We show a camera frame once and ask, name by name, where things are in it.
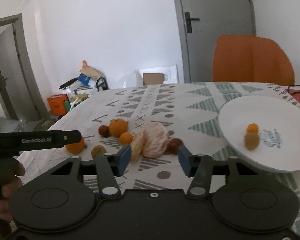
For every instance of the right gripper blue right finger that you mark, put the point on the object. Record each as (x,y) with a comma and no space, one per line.
(190,163)

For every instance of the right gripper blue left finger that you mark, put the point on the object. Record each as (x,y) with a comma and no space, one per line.
(119,162)

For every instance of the peeled pomelo segment front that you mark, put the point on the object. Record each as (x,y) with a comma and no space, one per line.
(137,145)

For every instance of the peeled pomelo segment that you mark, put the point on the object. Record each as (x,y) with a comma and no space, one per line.
(137,145)
(157,139)

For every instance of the brown kiwi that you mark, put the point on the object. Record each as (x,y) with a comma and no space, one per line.
(251,140)
(98,150)

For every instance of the person's left hand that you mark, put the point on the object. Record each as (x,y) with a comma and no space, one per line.
(7,190)

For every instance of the dark red plum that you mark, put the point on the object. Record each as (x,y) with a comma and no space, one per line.
(173,146)

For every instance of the small mandarin on table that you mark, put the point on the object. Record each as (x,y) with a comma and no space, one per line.
(125,138)

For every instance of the red apple left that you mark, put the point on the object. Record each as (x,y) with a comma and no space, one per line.
(104,131)

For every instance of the large orange with stem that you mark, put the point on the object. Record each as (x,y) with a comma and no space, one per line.
(118,127)

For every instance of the peeled pomelo segment back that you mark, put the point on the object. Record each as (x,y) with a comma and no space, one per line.
(157,139)

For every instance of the patterned white tablecloth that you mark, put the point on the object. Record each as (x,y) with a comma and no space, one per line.
(207,160)

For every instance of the brown kiwi on plate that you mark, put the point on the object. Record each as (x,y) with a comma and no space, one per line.
(251,140)

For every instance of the orange box on floor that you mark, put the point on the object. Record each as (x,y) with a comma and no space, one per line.
(56,103)

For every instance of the small mandarin on plate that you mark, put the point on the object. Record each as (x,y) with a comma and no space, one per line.
(252,128)

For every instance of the black storage rack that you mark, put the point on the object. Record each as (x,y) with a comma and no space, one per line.
(101,84)

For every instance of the white foam board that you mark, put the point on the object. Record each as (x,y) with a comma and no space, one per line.
(170,73)

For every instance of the cardboard box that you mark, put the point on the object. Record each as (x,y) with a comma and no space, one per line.
(153,79)

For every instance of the blue plastic bag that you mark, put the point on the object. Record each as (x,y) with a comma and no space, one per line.
(84,80)

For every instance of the white ceramic plate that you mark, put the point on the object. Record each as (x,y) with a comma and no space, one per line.
(279,131)

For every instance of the orange chair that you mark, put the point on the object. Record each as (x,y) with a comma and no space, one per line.
(251,59)

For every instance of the grey door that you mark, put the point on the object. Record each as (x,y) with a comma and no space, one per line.
(217,18)

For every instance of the brown paper bag orange handle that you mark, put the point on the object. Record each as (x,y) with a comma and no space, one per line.
(90,71)

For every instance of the black door handle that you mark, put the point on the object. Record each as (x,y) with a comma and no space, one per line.
(188,22)

